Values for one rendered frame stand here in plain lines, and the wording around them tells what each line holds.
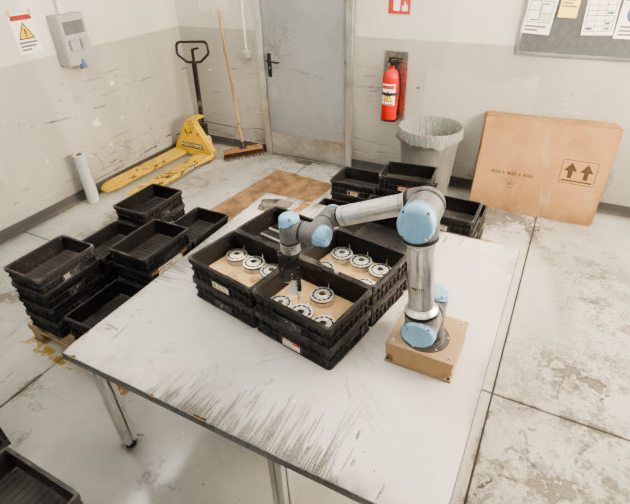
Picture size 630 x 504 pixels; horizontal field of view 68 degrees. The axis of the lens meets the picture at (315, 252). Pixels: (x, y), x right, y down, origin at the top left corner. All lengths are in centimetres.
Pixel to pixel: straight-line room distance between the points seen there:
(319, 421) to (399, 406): 29
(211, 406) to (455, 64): 361
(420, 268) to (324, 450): 68
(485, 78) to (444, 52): 42
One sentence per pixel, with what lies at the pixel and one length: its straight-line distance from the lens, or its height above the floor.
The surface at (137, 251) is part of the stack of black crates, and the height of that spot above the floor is 49.
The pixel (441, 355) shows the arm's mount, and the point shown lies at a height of 80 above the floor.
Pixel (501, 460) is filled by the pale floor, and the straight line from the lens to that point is 260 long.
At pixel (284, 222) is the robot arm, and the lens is 162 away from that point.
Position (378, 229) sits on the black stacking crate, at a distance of 245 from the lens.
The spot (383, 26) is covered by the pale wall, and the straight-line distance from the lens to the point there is 468.
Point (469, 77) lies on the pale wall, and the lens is 455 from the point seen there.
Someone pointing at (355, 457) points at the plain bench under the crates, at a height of 70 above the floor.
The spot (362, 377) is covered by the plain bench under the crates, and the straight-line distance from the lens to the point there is 185.
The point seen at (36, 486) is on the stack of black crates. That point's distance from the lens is 213.
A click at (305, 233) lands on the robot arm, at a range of 161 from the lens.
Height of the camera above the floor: 210
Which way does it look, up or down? 34 degrees down
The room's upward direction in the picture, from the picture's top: 2 degrees counter-clockwise
